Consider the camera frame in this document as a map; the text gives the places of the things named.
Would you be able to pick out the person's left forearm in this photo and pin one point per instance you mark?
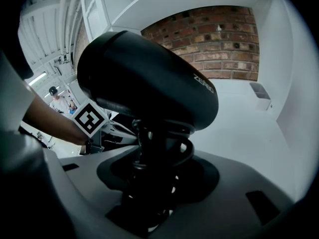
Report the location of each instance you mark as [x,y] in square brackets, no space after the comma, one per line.
[52,118]

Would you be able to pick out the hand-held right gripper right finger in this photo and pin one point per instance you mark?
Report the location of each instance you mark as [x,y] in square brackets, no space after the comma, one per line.
[231,208]

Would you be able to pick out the white open bin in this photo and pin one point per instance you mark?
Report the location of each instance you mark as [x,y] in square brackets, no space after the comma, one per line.
[261,97]

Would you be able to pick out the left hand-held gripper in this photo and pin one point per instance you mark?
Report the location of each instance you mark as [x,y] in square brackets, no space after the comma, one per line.
[89,119]

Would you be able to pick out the ceiling light strip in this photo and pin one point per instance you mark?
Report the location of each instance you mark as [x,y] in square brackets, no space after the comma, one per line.
[38,78]

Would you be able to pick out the white wall cabinet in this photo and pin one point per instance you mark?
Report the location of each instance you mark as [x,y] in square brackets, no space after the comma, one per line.
[99,11]

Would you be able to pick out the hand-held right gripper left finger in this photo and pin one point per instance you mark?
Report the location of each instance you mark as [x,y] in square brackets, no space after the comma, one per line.
[82,183]

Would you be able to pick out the black hair dryer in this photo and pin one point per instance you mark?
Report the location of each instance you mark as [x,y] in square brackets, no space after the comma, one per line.
[139,78]

